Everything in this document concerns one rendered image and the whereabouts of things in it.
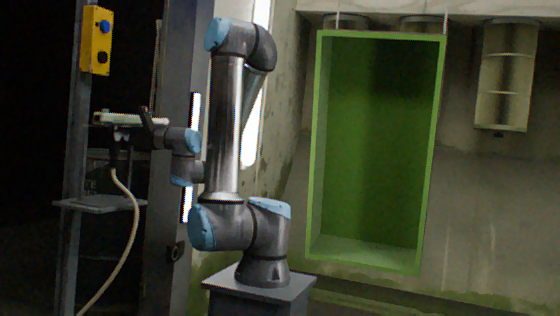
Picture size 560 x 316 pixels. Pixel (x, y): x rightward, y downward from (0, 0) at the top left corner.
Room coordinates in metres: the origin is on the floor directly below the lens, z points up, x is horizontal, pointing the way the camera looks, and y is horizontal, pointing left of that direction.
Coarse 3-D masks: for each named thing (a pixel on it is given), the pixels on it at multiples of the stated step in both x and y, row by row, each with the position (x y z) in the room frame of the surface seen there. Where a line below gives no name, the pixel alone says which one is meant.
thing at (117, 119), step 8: (96, 112) 2.00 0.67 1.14; (104, 112) 2.02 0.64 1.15; (96, 120) 1.99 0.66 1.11; (104, 120) 2.00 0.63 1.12; (112, 120) 2.04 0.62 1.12; (120, 120) 2.09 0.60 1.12; (128, 120) 2.14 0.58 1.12; (136, 120) 2.19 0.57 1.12; (160, 120) 2.39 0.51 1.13; (112, 128) 2.07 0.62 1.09; (112, 136) 2.09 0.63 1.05; (112, 144) 2.09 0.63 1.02; (120, 144) 2.11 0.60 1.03; (112, 152) 2.09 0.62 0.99; (112, 160) 2.09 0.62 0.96
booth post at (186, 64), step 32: (192, 0) 2.54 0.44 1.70; (192, 32) 2.54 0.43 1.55; (160, 64) 2.59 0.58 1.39; (192, 64) 2.54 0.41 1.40; (160, 160) 2.58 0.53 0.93; (160, 192) 2.57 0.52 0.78; (192, 192) 2.65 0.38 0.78; (160, 224) 2.57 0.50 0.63; (160, 256) 2.56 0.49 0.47; (160, 288) 2.56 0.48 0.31
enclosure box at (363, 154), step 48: (336, 48) 2.96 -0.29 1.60; (384, 48) 2.88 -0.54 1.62; (432, 48) 2.80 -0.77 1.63; (336, 96) 3.01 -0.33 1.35; (384, 96) 2.92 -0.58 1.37; (432, 96) 2.84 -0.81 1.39; (336, 144) 3.05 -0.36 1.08; (384, 144) 2.97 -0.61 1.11; (432, 144) 2.54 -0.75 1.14; (336, 192) 3.10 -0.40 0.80; (384, 192) 3.01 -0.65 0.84; (336, 240) 3.09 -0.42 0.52; (384, 240) 3.06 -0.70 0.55
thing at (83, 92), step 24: (96, 0) 2.18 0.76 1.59; (72, 72) 2.15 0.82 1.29; (72, 96) 2.15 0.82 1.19; (72, 120) 2.15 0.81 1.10; (72, 144) 2.14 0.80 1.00; (72, 168) 2.14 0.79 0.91; (72, 192) 2.13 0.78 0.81; (72, 216) 2.13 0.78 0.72; (72, 240) 2.14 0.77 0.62; (72, 264) 2.15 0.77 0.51; (72, 288) 2.17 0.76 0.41; (72, 312) 2.18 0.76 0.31
